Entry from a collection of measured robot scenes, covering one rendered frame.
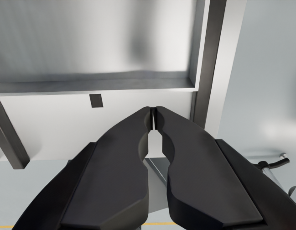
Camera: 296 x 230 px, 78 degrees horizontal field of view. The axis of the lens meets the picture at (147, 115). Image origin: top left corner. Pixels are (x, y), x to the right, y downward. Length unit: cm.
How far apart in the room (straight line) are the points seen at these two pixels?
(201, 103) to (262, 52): 110
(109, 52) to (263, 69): 121
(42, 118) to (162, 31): 21
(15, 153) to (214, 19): 33
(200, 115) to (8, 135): 28
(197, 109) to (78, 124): 18
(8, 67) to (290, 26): 130
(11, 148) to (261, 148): 166
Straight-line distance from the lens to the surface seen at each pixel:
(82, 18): 24
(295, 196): 146
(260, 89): 143
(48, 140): 34
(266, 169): 170
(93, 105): 27
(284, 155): 191
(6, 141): 34
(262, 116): 156
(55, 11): 25
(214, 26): 22
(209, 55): 23
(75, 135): 31
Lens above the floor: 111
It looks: 58 degrees down
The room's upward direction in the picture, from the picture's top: 179 degrees clockwise
